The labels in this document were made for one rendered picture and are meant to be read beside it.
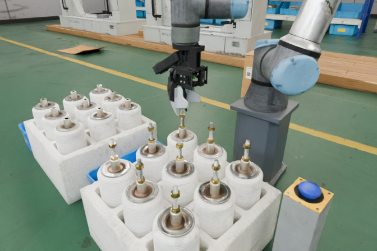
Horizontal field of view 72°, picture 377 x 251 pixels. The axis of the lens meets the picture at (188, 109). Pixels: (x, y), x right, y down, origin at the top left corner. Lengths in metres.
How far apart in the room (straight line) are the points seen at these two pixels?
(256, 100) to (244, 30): 1.76
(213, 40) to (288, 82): 2.04
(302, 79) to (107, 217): 0.60
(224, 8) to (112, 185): 0.51
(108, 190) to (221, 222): 0.29
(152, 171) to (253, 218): 0.29
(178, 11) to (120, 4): 3.22
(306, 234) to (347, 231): 0.42
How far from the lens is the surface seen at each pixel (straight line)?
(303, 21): 0.75
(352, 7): 5.44
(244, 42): 2.55
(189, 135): 0.82
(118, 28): 3.84
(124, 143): 1.01
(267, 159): 0.98
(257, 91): 0.90
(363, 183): 1.23
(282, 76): 0.72
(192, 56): 0.68
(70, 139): 0.94
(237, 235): 0.64
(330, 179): 1.18
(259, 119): 0.91
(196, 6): 0.67
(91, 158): 0.97
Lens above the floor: 0.67
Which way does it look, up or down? 25 degrees down
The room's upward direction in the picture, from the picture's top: straight up
